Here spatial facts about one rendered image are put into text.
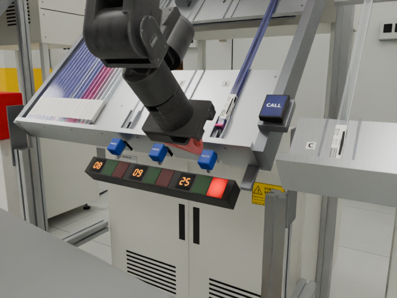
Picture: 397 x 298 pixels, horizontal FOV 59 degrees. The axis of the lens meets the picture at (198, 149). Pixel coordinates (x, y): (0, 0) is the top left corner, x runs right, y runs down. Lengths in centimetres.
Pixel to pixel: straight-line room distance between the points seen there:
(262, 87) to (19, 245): 50
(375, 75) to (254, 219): 170
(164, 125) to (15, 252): 28
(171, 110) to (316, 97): 213
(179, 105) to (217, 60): 236
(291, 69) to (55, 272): 52
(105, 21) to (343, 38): 78
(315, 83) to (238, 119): 193
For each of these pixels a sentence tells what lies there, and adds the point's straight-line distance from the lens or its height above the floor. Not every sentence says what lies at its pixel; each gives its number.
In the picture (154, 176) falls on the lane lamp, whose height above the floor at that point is 66.
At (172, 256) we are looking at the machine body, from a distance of 120.
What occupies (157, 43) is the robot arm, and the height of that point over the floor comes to 88.
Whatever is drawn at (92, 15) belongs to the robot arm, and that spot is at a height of 91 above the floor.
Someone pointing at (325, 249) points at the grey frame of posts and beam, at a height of 31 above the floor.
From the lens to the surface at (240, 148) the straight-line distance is 60.
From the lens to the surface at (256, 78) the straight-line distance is 72.
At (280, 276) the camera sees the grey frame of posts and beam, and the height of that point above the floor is 50.
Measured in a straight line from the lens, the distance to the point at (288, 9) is 87.
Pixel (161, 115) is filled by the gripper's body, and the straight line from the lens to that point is 49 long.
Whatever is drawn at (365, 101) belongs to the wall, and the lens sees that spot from 252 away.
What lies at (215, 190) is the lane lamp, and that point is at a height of 65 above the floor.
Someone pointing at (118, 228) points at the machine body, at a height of 30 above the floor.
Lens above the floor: 85
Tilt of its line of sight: 12 degrees down
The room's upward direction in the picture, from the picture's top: straight up
